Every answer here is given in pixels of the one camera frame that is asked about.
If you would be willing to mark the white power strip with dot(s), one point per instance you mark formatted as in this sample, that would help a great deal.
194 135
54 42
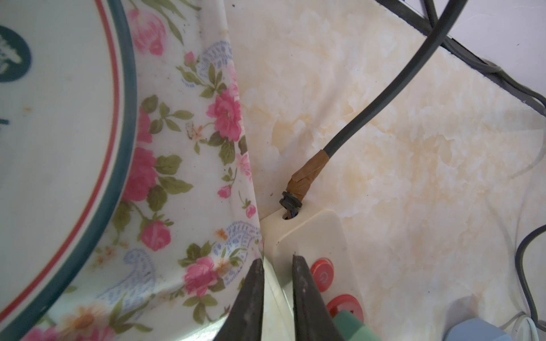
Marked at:
316 234

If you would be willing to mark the green charger on strip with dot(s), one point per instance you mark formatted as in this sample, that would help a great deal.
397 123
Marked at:
352 329

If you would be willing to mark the light blue round socket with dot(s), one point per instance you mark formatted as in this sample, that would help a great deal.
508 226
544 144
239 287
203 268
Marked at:
476 329

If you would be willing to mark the floral placemat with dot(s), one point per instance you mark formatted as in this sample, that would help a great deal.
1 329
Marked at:
185 230

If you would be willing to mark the white patterned plate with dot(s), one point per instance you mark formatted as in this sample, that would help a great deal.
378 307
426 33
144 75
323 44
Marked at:
68 129

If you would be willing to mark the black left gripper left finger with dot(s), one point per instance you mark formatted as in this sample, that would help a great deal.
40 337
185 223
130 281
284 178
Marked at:
244 322

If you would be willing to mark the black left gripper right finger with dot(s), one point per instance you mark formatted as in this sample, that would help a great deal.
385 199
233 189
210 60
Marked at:
312 320

